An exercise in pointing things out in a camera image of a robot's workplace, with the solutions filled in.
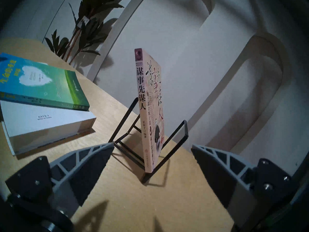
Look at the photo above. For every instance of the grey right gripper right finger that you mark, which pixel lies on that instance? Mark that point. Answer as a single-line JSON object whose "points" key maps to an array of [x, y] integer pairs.
{"points": [[229, 180]]}

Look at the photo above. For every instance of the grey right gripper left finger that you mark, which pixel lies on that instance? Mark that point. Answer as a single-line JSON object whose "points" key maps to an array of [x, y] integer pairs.
{"points": [[72, 176]]}

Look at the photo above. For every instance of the thick white book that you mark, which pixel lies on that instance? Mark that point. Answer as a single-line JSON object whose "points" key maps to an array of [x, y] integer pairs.
{"points": [[36, 125]]}

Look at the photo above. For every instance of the blue green paperback book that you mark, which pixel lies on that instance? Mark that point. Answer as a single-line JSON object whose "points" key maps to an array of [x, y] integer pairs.
{"points": [[43, 81]]}

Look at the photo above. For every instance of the beige book with calligraphy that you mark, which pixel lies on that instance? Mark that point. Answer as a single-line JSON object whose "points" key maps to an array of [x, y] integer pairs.
{"points": [[150, 108]]}

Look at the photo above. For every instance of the white plant tag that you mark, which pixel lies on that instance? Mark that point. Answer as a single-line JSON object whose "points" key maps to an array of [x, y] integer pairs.
{"points": [[82, 21]]}

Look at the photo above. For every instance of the tall dark green plant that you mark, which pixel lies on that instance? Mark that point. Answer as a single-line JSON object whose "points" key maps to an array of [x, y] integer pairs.
{"points": [[94, 6]]}

